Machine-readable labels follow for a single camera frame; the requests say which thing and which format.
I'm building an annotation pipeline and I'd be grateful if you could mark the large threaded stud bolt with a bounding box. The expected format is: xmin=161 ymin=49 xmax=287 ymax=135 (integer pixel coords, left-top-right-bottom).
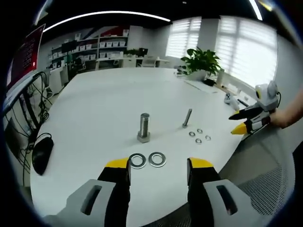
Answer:
xmin=136 ymin=113 xmax=152 ymax=144

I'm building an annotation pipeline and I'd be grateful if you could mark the white desk with chairs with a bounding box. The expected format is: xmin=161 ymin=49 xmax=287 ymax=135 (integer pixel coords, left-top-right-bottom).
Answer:
xmin=95 ymin=55 xmax=170 ymax=70

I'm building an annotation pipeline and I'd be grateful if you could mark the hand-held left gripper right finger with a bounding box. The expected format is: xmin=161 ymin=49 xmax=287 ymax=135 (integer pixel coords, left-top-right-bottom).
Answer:
xmin=186 ymin=157 xmax=261 ymax=227

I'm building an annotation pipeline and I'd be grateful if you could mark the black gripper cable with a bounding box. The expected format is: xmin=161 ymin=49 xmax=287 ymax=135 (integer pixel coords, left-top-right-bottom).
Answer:
xmin=274 ymin=91 xmax=282 ymax=110

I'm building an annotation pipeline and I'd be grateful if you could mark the person's right hand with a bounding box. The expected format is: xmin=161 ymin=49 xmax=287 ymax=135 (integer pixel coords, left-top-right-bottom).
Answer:
xmin=269 ymin=109 xmax=296 ymax=130

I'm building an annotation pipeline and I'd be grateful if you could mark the large steel washer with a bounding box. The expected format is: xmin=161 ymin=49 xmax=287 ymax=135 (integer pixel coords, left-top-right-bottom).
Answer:
xmin=130 ymin=153 xmax=148 ymax=169
xmin=148 ymin=151 xmax=167 ymax=168

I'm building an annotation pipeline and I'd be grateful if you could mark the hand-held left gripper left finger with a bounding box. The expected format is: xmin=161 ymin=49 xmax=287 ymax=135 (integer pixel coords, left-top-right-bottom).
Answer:
xmin=45 ymin=157 xmax=132 ymax=227

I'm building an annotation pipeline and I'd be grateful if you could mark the red wall poster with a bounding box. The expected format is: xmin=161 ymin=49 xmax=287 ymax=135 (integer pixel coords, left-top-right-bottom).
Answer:
xmin=6 ymin=23 xmax=46 ymax=89

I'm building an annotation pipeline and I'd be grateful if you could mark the potted green plant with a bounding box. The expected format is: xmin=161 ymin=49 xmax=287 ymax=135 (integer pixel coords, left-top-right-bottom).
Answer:
xmin=175 ymin=46 xmax=224 ymax=82

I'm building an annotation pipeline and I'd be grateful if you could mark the grey mesh office chair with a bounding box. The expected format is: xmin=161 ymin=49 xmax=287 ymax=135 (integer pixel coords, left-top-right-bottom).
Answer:
xmin=214 ymin=125 xmax=296 ymax=216

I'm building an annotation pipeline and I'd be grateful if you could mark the black computer mouse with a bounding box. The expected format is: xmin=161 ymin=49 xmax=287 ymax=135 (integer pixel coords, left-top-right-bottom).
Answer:
xmin=32 ymin=137 xmax=54 ymax=176

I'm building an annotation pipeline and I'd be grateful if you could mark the white game controller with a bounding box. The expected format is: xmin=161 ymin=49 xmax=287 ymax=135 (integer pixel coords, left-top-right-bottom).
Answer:
xmin=223 ymin=92 xmax=240 ymax=110

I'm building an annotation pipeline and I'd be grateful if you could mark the white storage shelf with bins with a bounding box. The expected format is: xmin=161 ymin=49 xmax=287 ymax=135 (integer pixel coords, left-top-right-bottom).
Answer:
xmin=48 ymin=29 xmax=130 ymax=69

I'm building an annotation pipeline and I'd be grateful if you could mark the thin threaded stud bolt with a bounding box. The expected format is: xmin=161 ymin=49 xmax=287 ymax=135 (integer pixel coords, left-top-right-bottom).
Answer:
xmin=182 ymin=108 xmax=193 ymax=129

